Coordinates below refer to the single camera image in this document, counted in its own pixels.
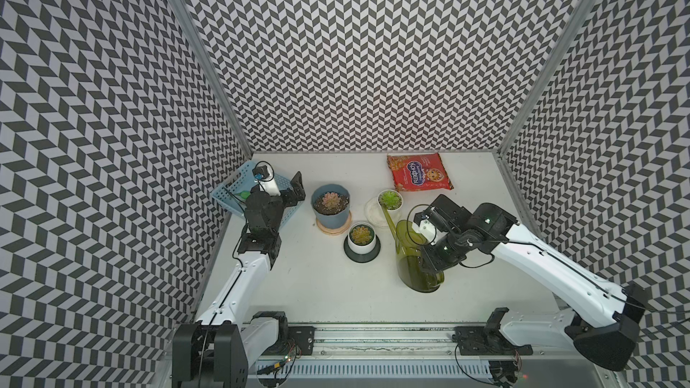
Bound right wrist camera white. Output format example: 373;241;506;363
417;218;438;244

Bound green transparent watering can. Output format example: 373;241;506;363
382;208;445;294

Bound white pot yellow-green succulent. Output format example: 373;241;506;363
347;223;377;255

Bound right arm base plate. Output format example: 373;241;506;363
453;326;534;357

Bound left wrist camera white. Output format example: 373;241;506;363
251;161;280;196

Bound round cork coaster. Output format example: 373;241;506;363
316;213;352;236

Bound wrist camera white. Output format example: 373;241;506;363
417;218;438;244
251;161;280;196

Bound dark round saucer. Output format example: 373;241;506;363
343;235;381;263

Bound left corner aluminium post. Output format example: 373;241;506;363
167;0;253;158

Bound red cookie snack bag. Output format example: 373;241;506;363
386;153;454;192

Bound right corner aluminium post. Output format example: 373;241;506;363
496;0;598;158

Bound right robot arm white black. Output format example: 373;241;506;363
411;195;650;372

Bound light blue plastic basket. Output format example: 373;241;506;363
211;160;304;229

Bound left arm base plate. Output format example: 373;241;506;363
260;325;316;357

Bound white pot green succulent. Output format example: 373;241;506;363
377;190;404;221

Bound corner aluminium post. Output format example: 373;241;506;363
167;0;253;158
496;0;598;158

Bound blue pot pink succulent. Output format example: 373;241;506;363
312;184;350;228

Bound white round saucer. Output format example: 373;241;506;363
364;198;403;228

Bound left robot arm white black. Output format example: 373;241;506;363
172;161;305;387

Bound aluminium front rail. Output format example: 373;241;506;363
161;322;616;362

